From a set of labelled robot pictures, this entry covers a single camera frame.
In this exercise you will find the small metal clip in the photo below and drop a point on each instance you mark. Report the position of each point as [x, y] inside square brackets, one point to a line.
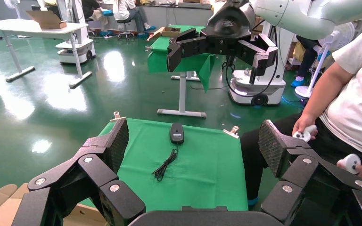
[148, 48]

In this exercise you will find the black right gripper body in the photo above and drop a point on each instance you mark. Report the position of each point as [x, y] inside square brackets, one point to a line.
[221, 46]

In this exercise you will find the operator right hand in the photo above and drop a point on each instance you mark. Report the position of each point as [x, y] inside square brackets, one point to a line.
[304, 121]

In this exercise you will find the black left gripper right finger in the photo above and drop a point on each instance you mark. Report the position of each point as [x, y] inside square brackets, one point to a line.
[306, 184]

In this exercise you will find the white handheld controller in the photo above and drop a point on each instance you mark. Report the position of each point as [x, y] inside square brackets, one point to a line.
[351, 163]
[304, 135]

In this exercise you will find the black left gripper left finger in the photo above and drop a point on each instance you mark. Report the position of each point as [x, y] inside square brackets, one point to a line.
[74, 184]

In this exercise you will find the white pedestal fan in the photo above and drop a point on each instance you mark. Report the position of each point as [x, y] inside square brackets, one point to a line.
[340, 36]

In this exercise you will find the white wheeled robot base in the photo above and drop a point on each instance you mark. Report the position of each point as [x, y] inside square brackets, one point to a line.
[246, 93]
[74, 50]

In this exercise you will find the person in dark trousers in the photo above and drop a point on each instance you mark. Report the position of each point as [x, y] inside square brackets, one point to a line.
[307, 59]

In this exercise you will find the white table with T-legs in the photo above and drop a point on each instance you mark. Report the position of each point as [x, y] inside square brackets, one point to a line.
[18, 26]

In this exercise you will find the silver metal spring clip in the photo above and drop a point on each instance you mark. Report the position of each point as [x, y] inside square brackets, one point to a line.
[117, 116]
[232, 131]

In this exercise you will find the small flat cardboard box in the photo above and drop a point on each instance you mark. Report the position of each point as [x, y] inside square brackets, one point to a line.
[170, 31]

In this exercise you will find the open flat cardboard box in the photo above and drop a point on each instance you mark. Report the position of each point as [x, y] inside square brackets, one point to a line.
[0, 212]

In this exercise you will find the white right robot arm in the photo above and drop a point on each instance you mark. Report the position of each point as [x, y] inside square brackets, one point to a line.
[306, 15]

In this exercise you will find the grey distant table frame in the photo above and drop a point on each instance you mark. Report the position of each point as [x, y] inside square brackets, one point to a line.
[182, 93]

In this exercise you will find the operator right forearm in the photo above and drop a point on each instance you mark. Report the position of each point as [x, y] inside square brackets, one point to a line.
[327, 90]

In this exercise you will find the green tablecloth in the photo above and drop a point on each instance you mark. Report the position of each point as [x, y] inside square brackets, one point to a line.
[206, 168]

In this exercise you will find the small white fan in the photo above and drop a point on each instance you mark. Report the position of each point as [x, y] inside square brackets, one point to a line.
[11, 3]

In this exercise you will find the operator in white t-shirt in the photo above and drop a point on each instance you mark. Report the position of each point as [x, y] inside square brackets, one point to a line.
[356, 103]

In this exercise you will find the seated person white coat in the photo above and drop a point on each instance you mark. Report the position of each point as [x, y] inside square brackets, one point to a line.
[124, 9]

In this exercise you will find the black swivel stool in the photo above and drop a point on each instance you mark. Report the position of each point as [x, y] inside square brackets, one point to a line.
[125, 23]

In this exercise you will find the seated person dark clothes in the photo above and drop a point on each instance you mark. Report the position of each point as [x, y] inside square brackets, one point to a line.
[90, 7]

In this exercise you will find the open brown cardboard carton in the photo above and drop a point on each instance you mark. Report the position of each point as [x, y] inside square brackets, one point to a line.
[48, 19]

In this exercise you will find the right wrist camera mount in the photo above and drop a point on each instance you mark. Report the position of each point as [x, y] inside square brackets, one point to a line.
[227, 21]

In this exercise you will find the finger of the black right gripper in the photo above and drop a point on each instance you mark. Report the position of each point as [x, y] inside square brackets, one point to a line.
[184, 45]
[263, 53]

